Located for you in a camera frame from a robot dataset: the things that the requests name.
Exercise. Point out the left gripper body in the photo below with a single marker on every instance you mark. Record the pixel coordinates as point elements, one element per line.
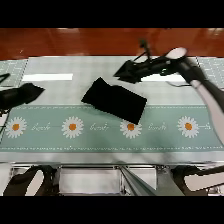
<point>28,92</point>

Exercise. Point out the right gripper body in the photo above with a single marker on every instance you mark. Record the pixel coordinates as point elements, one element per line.
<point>130,71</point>

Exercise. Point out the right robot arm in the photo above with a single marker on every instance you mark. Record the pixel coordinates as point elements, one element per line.
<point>213,96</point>

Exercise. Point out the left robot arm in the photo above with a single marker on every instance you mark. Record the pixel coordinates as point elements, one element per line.
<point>6,96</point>

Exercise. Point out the black garment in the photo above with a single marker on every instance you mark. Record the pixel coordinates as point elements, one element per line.
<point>115,100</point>

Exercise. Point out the silver frame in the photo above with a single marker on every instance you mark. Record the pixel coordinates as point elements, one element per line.
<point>100,180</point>

